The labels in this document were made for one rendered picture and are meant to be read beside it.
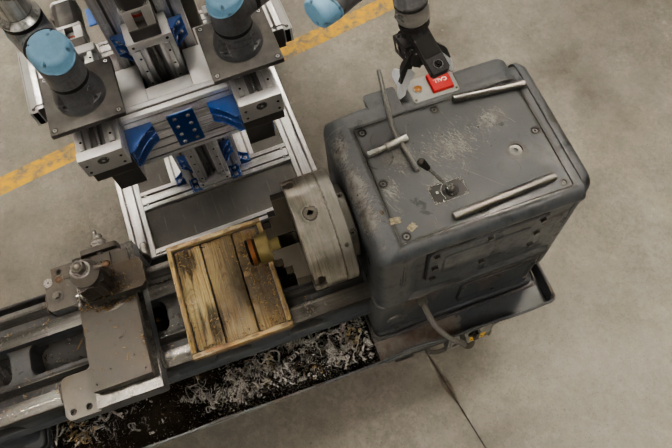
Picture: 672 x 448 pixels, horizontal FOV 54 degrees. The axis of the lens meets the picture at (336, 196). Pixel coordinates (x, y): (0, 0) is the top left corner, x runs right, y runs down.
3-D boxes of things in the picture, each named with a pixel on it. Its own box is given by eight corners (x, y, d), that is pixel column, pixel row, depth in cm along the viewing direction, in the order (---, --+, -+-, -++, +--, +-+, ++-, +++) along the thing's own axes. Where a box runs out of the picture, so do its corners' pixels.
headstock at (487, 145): (495, 121, 220) (517, 46, 185) (562, 246, 200) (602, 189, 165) (326, 177, 214) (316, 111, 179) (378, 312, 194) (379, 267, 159)
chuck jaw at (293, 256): (310, 237, 179) (323, 273, 172) (312, 246, 183) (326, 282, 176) (271, 250, 178) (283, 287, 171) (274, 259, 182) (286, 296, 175)
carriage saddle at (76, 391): (139, 245, 207) (133, 238, 202) (172, 389, 187) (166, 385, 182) (45, 276, 204) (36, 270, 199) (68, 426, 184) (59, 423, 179)
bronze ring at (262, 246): (272, 221, 180) (240, 232, 179) (282, 251, 176) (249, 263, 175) (277, 234, 188) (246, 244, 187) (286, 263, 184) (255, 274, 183)
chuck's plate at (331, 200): (324, 192, 204) (319, 149, 174) (359, 287, 193) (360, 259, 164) (313, 195, 203) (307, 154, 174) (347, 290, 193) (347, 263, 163)
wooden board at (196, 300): (260, 222, 209) (258, 216, 205) (295, 327, 193) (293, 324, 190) (168, 252, 206) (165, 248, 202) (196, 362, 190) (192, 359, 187)
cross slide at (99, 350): (127, 241, 201) (122, 235, 197) (157, 376, 183) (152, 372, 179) (74, 259, 200) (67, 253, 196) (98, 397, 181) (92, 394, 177)
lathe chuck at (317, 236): (313, 195, 203) (307, 153, 174) (347, 291, 193) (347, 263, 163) (285, 205, 202) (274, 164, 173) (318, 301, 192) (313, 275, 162)
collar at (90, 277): (96, 255, 179) (92, 251, 176) (101, 281, 175) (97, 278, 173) (67, 265, 178) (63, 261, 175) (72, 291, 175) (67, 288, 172)
